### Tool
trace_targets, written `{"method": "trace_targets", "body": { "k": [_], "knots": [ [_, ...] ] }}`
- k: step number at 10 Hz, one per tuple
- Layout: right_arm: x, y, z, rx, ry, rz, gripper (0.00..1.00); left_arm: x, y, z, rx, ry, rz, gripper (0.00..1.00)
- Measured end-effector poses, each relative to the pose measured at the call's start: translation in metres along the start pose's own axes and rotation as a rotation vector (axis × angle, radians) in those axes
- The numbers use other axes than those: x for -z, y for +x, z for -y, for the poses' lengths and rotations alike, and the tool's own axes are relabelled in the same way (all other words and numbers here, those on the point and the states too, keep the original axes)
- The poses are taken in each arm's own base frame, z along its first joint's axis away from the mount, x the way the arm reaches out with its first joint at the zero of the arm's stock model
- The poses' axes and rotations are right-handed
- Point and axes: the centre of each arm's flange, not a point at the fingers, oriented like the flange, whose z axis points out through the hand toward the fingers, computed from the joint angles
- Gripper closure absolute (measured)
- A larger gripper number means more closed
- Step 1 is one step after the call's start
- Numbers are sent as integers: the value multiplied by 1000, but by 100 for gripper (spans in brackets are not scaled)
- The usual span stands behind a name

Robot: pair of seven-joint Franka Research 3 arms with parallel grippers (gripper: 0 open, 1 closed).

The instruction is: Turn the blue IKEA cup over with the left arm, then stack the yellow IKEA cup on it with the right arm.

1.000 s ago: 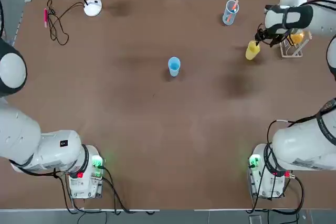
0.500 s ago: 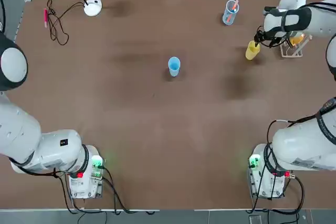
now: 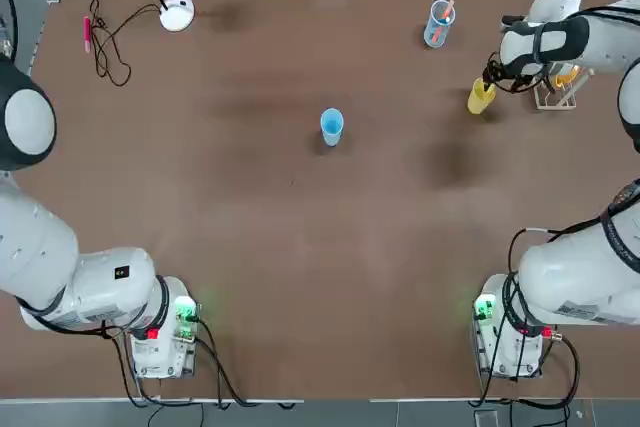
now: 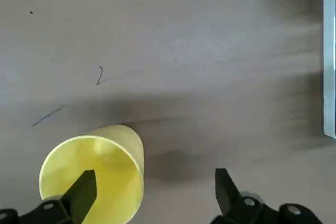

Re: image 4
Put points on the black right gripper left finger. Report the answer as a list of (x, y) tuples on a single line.
[(78, 197)]

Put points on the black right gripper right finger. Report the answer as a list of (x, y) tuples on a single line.
[(228, 197)]

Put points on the yellow plastic cup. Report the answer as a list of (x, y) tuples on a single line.
[(118, 182)]

